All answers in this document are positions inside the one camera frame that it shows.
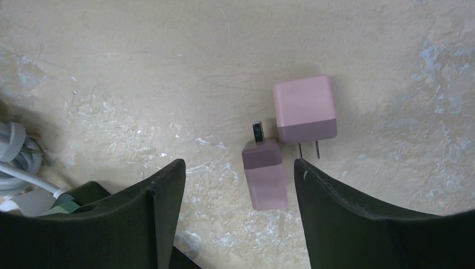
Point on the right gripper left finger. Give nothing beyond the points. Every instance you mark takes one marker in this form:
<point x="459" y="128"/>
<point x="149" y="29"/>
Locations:
<point x="134" y="228"/>

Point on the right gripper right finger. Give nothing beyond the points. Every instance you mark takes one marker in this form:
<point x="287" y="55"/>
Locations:
<point x="347" y="228"/>

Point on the pink plug round socket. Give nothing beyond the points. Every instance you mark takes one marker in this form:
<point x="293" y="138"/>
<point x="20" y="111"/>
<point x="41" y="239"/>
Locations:
<point x="305" y="111"/>
<point x="264" y="171"/>

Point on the black power strip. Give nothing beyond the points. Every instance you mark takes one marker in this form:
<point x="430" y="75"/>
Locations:
<point x="39" y="202"/>

